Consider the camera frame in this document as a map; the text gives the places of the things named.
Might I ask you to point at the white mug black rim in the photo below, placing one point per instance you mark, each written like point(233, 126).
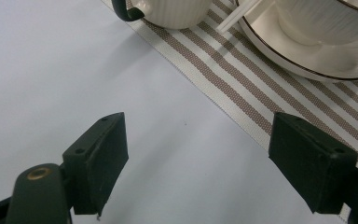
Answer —
point(177, 12)

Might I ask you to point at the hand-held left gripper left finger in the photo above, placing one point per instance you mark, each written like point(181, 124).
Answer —
point(99, 161)

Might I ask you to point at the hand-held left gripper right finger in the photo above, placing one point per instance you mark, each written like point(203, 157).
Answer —
point(310, 161)

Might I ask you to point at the striped woven placemat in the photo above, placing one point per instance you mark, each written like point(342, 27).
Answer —
point(236, 77)

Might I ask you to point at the white plate black rim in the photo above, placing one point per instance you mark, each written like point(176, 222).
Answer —
point(307, 59)

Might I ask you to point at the white chopstick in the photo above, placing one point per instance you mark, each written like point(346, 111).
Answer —
point(233, 16)
point(241, 18)

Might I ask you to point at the white bowl black rim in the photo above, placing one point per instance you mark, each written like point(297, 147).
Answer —
point(323, 21)

